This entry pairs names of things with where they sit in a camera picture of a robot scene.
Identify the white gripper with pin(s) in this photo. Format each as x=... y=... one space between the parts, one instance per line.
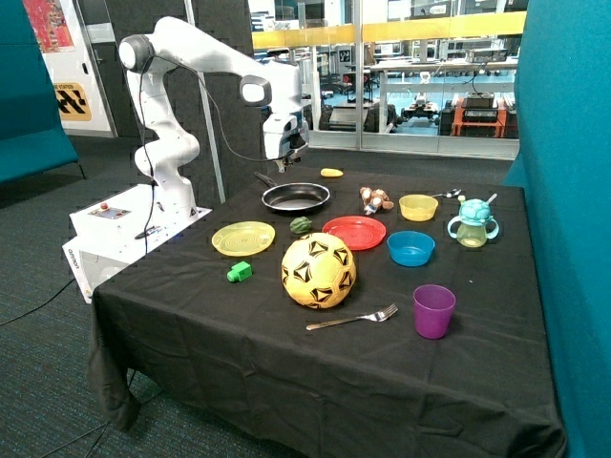
x=285 y=136

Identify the green toy capsicum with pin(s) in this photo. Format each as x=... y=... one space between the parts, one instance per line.
x=300 y=225

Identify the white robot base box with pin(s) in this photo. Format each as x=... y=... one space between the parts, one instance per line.
x=117 y=231

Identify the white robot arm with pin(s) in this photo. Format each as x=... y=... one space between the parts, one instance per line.
x=175 y=43

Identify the yellow plastic plate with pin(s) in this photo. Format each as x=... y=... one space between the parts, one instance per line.
x=242 y=239

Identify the red plastic plate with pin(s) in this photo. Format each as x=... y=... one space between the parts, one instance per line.
x=357 y=232

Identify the black frying pan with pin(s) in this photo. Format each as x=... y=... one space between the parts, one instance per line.
x=292 y=197

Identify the yellow toy lemon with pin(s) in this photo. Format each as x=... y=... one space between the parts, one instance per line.
x=331 y=172

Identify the brown plush toy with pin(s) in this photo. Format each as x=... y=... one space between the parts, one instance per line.
x=375 y=200

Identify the yellow black soccer ball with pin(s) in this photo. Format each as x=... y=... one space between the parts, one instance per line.
x=318 y=270

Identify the green toy block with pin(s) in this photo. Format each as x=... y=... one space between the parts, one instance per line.
x=239 y=272

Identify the yellow plastic bowl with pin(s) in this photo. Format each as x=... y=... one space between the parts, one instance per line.
x=416 y=207

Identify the blue plastic bowl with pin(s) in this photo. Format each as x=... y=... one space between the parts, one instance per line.
x=410 y=248

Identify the black tablecloth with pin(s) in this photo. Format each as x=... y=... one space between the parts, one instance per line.
x=361 y=389

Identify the silver metal spoon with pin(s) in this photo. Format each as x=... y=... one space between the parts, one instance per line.
x=453 y=193

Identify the silver metal fork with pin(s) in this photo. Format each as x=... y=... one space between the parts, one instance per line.
x=376 y=317

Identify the turtle lid sippy cup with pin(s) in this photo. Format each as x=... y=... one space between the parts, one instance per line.
x=474 y=225

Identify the orange mobile robot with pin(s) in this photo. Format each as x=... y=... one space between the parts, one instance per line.
x=479 y=115

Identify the purple plastic cup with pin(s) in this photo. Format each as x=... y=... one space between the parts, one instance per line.
x=433 y=310

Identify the yellow black warning sign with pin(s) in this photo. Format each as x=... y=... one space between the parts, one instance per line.
x=72 y=102

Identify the white lab table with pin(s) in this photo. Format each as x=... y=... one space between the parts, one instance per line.
x=424 y=94

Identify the teal sofa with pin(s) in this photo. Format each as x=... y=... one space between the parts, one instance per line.
x=33 y=140

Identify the teal partition panel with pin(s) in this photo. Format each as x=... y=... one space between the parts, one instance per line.
x=563 y=164

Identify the red wall poster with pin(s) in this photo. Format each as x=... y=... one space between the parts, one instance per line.
x=49 y=25

